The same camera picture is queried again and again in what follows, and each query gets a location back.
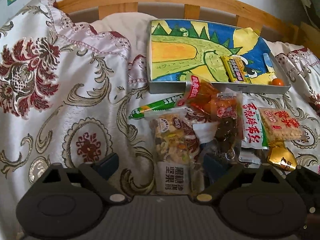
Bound gold foil snack packet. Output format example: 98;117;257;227
267;147;297;172

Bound green white kelp snack packet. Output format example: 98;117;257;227
239;97;268;167

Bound rice cracker packet red letters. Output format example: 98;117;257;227
258;107;305;142

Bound mixed nuts snack packet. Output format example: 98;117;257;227
146;110;200;195

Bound dark jerky snack packet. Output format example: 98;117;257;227
201;92;243;164

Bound orange dried fruit packet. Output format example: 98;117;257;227
176;73;220;115

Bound green sausage stick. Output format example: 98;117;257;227
128;94;183;120

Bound small orange ball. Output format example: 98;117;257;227
271;78;285;86

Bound white floral embroidered bedspread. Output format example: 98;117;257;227
1;0;319;239

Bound yellow candy box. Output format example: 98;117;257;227
221;56;251;83

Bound grey tray with dinosaur drawing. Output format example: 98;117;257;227
147;19;291;94

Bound cream pillow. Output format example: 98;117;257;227
91;12;157;62

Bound wooden bed headboard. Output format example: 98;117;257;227
54;0;319;56

